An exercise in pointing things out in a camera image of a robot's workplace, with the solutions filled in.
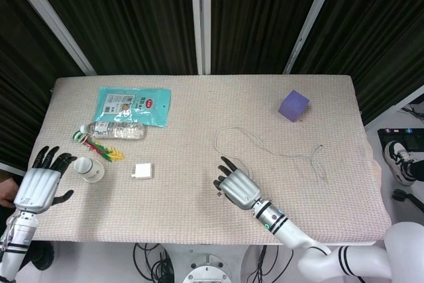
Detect bystander bare hand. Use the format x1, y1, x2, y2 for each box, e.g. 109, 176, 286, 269
0, 178, 21, 208

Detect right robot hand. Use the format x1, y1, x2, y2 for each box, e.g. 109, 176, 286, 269
213, 156, 262, 211

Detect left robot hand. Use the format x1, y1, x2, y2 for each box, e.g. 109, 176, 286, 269
13, 145, 78, 213

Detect white usb cable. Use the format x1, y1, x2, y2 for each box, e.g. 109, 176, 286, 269
214, 127, 327, 198

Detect white charger block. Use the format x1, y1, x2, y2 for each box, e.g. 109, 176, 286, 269
130, 162, 156, 180

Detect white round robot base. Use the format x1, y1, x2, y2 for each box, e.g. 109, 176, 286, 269
182, 253, 234, 283

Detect black rounded object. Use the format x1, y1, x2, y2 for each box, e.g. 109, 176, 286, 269
23, 241, 56, 271

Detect colourful feather shuttlecock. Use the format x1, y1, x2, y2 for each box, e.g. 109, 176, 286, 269
72, 131, 126, 164

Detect beige woven table mat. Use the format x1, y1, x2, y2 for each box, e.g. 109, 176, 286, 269
8, 74, 392, 247

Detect purple cube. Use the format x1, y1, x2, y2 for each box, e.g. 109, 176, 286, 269
277, 89, 311, 123

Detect clear plastic water bottle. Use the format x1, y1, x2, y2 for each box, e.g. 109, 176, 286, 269
78, 121, 148, 141

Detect black pleated curtain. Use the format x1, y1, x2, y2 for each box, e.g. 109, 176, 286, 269
210, 0, 329, 75
290, 0, 424, 127
25, 0, 199, 76
0, 0, 85, 171

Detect teal snack bag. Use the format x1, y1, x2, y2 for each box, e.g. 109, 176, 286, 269
91, 86, 172, 129

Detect black and white sneaker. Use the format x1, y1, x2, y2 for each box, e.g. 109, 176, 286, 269
384, 140, 417, 187

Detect black chair base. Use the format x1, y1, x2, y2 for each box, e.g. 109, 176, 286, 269
392, 188, 424, 211

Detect black cable bundle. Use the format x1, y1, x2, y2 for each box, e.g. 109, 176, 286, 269
132, 243, 175, 283
248, 245, 294, 283

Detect white frame post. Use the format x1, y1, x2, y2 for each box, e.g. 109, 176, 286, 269
6, 0, 97, 76
283, 0, 344, 74
189, 0, 212, 75

